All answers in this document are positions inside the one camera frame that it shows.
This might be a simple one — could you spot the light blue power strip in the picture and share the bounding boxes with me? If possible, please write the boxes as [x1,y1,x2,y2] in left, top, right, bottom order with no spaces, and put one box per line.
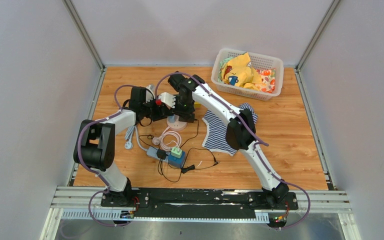
[146,146,170,163]

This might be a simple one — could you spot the pink round power strip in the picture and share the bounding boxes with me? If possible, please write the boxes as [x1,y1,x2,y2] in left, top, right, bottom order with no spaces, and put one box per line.
[166,115,188,132]

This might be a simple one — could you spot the yellow power adapter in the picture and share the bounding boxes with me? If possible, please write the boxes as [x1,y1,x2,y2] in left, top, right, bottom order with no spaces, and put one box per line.
[194,101,202,109]

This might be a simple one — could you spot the yellow clothes in basket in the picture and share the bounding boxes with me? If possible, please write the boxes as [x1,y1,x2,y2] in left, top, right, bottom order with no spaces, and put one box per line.
[218,52,276,94]

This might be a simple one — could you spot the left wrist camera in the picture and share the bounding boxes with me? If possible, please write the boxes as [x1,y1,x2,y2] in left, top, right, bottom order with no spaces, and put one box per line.
[145,84,156,103]

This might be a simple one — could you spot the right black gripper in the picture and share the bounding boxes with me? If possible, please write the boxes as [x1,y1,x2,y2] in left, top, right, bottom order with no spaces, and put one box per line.
[170,96,195,121]

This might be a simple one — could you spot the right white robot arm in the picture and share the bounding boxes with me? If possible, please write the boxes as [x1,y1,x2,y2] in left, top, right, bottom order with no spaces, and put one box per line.
[167,71,289,209]

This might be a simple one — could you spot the blue cube charger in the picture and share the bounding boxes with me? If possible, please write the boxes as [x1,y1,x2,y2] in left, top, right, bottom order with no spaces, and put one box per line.
[167,151,186,168]

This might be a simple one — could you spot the black adapter with cable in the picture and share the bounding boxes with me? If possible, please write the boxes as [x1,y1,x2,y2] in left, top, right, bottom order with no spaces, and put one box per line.
[157,147,220,184]

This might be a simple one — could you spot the light blue power cord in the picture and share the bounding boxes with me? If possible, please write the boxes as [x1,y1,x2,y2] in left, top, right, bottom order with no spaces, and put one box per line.
[123,124,151,155]

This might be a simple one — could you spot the green cube charger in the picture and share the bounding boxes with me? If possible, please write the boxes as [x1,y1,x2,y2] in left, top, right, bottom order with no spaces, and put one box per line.
[170,146,183,159]

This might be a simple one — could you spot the pink coiled cable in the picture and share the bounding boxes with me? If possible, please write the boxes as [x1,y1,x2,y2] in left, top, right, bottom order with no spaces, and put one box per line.
[151,127,183,152]

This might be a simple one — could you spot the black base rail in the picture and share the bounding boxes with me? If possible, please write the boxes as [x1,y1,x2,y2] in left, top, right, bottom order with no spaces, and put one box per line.
[100,188,299,220]

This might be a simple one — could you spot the white plastic basket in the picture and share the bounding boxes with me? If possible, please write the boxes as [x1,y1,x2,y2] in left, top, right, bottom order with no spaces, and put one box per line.
[211,48,284,101]

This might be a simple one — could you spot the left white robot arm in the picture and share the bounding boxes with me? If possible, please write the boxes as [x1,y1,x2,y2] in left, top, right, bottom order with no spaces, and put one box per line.
[73,86,175,207]

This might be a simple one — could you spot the blue striped shirt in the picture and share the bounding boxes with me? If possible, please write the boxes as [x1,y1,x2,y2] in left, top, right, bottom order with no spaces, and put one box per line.
[201,102,258,157]

